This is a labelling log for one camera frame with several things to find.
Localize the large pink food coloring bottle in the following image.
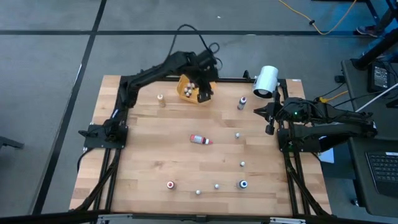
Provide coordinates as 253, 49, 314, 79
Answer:
190, 134, 214, 146

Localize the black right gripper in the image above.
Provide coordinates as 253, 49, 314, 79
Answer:
253, 98, 304, 136

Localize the black aluminium table frame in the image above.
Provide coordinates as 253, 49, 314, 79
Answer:
70, 74, 332, 218

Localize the person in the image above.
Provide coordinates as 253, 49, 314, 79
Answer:
356, 24, 381, 39

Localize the black power supply box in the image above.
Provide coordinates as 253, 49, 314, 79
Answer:
368, 62, 393, 93

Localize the black desk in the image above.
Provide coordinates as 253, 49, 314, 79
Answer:
341, 58, 398, 218

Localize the yellow extension cord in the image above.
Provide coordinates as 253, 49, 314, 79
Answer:
277, 0, 358, 35

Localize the white cable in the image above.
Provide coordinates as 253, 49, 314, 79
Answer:
354, 82, 398, 113

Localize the black desk leg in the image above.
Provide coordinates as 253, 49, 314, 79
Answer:
351, 27, 398, 71

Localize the white spotlight lamp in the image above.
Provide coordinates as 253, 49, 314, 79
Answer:
252, 65, 279, 100

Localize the grey chair base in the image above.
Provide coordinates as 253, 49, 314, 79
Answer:
0, 136, 25, 151

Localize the short yellow cable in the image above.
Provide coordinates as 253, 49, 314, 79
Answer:
320, 90, 349, 103

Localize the white paper sheet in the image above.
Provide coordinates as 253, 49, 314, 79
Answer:
317, 147, 335, 165

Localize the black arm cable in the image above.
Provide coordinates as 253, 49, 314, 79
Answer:
167, 24, 223, 71

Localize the yellow plastic bin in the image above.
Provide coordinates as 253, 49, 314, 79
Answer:
176, 73, 217, 105

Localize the black laptop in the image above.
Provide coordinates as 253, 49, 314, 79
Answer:
366, 151, 398, 197

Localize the black camera crossbar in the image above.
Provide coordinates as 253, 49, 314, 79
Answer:
0, 210, 398, 224

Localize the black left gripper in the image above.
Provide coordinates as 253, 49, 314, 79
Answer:
191, 67, 218, 105

